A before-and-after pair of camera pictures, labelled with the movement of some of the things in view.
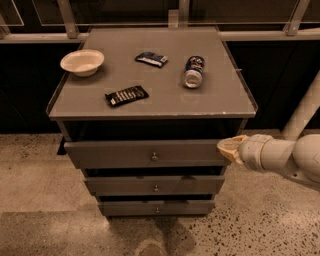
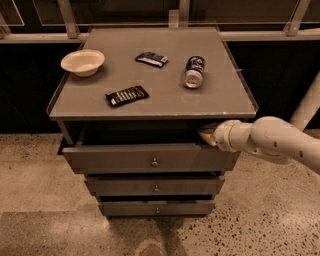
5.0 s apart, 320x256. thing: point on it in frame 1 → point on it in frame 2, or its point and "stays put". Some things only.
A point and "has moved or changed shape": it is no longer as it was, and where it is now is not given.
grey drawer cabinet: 142,112 stays put
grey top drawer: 141,154 has moved or changed shape
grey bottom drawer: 157,208 stays put
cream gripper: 252,150 → 221,134
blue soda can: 194,68 stays put
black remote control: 127,95 stays put
